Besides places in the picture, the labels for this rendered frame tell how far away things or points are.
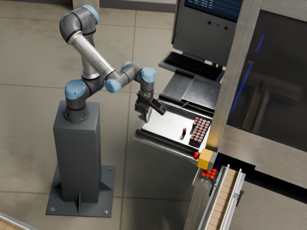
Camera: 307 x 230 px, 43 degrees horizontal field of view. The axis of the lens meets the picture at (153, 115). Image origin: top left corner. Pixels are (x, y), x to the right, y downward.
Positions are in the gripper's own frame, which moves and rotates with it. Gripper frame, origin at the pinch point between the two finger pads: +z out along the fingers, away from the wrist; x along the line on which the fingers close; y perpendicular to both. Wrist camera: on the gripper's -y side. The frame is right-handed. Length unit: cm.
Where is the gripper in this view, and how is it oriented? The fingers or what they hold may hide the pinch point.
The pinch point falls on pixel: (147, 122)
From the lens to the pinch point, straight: 217.1
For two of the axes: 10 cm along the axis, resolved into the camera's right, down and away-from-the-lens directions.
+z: -0.8, 7.2, 6.9
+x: -3.9, 6.2, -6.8
